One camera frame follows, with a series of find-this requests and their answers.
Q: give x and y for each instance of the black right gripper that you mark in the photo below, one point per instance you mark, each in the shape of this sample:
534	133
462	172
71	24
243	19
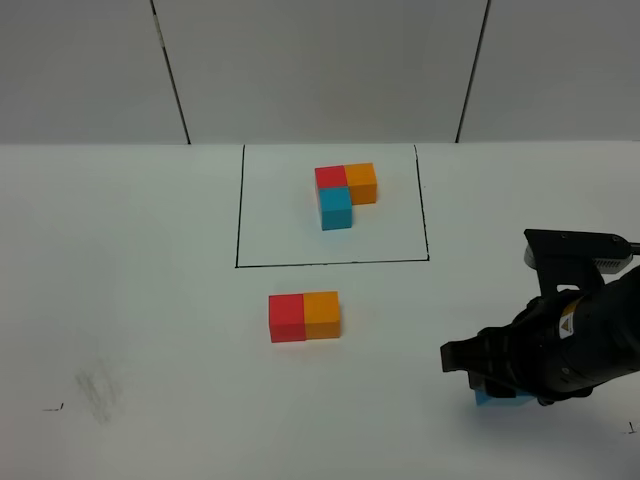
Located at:
558	352

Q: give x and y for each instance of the blue template cube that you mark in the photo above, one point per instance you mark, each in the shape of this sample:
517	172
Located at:
335	208

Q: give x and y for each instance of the orange template cube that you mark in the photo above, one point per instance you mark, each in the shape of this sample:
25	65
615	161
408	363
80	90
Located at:
362	183

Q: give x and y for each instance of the red template cube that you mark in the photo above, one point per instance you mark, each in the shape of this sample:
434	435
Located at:
331	184

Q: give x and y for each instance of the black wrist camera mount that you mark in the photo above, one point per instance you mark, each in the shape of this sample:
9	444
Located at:
576	258

